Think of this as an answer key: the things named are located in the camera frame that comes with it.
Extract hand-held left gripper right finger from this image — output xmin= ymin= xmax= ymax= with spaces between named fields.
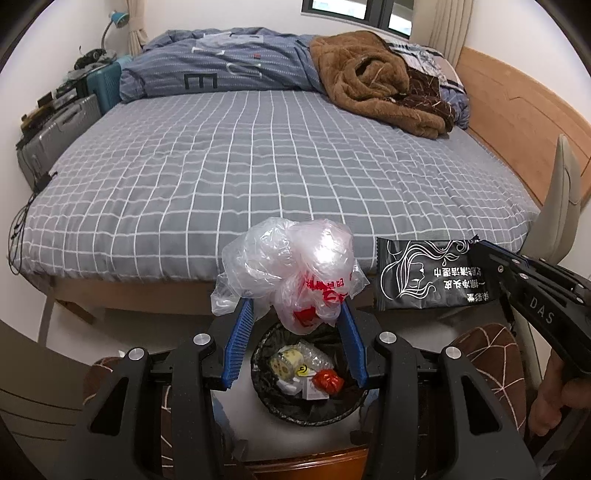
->
xmin=339 ymin=300 xmax=539 ymax=480

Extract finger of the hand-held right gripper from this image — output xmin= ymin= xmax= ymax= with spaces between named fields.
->
xmin=473 ymin=247 xmax=518 ymax=305
xmin=475 ymin=239 xmax=543 ymax=271

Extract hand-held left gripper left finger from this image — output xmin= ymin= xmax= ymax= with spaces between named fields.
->
xmin=83 ymin=299 xmax=256 ymax=480

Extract yellow yogurt cup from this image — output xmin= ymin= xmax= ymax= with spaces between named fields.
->
xmin=277 ymin=348 xmax=305 ymax=381

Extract trash bin with black liner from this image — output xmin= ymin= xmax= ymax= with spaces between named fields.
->
xmin=250 ymin=320 xmax=370 ymax=425

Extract black sachet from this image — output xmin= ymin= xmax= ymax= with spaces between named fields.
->
xmin=375 ymin=235 xmax=502 ymax=311

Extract clear plastic bag red print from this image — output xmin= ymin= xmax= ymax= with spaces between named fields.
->
xmin=211 ymin=218 xmax=370 ymax=335

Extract person's right hand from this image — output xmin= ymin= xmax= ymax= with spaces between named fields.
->
xmin=529 ymin=353 xmax=591 ymax=437

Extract brown patterned pajama pants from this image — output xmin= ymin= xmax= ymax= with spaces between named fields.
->
xmin=83 ymin=323 xmax=527 ymax=462

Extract beige chair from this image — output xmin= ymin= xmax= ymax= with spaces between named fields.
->
xmin=522 ymin=134 xmax=591 ymax=287

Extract brown wooden furniture edge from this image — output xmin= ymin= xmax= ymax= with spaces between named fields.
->
xmin=240 ymin=445 xmax=375 ymax=480

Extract wooden headboard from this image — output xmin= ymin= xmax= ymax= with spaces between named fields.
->
xmin=455 ymin=46 xmax=591 ymax=217

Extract dark brown patterned cloth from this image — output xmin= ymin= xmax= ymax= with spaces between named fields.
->
xmin=402 ymin=69 xmax=455 ymax=132

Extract patterned pillow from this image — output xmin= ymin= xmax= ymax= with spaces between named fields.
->
xmin=388 ymin=39 xmax=471 ymax=130

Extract brown fleece blanket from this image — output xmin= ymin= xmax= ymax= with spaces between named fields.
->
xmin=309 ymin=31 xmax=455 ymax=139

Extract beige striped curtain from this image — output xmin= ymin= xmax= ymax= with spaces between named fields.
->
xmin=411 ymin=0 xmax=476 ymax=70

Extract dark framed window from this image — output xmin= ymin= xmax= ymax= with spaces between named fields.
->
xmin=301 ymin=0 xmax=414 ymax=38

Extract grey suitcase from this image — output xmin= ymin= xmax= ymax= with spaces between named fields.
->
xmin=17 ymin=95 xmax=100 ymax=183

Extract blue striped duvet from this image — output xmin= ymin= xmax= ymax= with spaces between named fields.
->
xmin=119 ymin=28 xmax=333 ymax=100

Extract teal suitcase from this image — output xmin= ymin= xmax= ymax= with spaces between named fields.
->
xmin=90 ymin=62 xmax=123 ymax=116

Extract pile of dark boxes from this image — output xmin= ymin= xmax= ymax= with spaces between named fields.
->
xmin=18 ymin=78 xmax=90 ymax=139

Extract cream curtain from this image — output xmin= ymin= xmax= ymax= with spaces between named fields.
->
xmin=126 ymin=0 xmax=147 ymax=58

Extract blue desk lamp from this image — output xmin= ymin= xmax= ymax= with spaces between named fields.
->
xmin=100 ymin=11 xmax=129 ymax=51

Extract black power adapter with cable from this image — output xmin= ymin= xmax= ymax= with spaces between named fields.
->
xmin=7 ymin=171 xmax=58 ymax=273

